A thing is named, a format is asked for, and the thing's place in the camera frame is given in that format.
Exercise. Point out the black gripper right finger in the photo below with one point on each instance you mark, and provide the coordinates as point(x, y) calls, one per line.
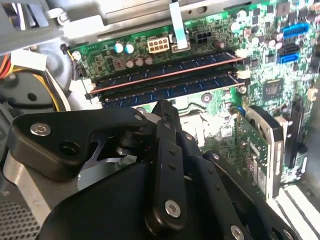
point(212, 180)

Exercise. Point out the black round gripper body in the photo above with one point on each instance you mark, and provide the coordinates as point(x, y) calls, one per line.
point(105, 215)

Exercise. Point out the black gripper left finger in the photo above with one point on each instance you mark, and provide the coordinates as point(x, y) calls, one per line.
point(50, 147)

